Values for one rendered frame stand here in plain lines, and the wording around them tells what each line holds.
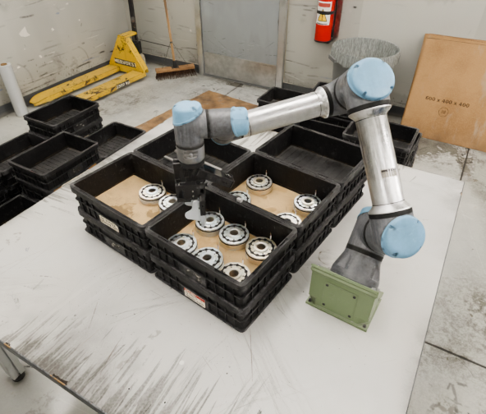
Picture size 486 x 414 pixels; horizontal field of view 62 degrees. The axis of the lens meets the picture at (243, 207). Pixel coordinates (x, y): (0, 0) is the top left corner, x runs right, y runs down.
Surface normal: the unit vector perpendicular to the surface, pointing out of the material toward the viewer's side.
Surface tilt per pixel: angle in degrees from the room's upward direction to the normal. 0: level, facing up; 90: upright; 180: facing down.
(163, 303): 0
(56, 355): 0
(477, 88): 78
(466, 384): 0
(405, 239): 60
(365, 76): 45
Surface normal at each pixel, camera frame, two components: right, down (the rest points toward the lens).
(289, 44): -0.50, 0.54
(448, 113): -0.47, 0.33
